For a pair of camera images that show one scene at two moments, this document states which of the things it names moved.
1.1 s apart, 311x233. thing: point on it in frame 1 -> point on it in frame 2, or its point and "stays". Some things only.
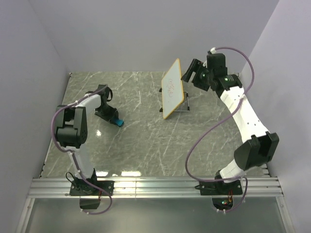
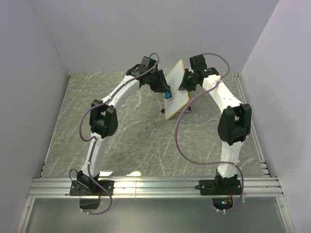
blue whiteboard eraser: x=119 y=122 -> x=167 y=94
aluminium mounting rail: x=265 y=187 stays
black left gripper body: x=106 y=112 -> x=156 y=80
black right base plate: x=208 y=188 stays
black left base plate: x=84 y=188 stays
